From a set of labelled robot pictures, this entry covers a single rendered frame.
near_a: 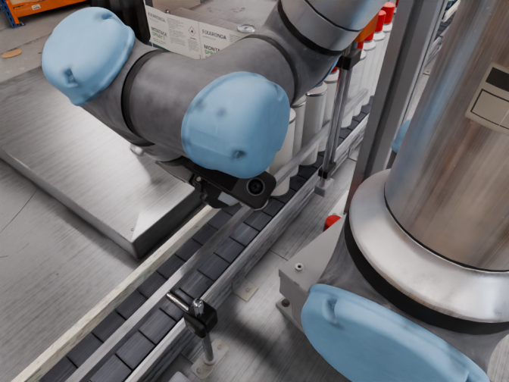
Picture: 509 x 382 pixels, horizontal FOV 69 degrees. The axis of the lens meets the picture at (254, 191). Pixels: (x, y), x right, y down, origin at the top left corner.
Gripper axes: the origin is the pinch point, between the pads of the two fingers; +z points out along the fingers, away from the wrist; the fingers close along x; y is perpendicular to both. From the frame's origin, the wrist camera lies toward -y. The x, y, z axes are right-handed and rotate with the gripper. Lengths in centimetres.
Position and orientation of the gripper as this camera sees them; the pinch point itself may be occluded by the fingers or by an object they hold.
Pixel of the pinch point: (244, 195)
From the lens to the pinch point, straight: 58.7
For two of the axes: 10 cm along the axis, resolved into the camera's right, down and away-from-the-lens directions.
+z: 2.9, 3.2, 9.0
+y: -8.1, -4.2, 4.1
